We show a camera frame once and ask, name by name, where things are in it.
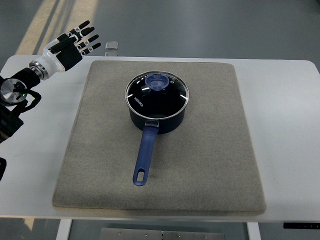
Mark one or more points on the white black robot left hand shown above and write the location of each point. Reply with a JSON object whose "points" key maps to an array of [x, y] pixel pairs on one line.
{"points": [[68, 49]]}

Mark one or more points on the glass pot lid blue knob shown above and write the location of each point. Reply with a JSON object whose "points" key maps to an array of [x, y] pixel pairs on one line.
{"points": [[156, 95]]}

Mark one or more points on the beige felt mat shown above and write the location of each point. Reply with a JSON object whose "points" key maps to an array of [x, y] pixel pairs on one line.
{"points": [[206, 166]]}

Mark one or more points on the grey metal base plate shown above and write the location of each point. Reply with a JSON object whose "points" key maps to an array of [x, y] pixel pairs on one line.
{"points": [[143, 234]]}

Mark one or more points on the black table control panel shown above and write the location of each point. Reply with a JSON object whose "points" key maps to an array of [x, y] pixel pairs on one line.
{"points": [[301, 225]]}

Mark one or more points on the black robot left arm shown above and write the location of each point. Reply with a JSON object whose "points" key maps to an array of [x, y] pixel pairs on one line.
{"points": [[17, 97]]}

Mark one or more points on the dark blue saucepan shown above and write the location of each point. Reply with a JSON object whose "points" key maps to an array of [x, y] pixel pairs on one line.
{"points": [[151, 127]]}

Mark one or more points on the white table leg frame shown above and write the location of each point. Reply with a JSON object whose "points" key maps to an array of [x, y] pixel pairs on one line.
{"points": [[64, 228]]}

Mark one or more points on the small clear floor fixture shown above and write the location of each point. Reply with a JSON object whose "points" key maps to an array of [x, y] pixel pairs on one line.
{"points": [[111, 49]]}

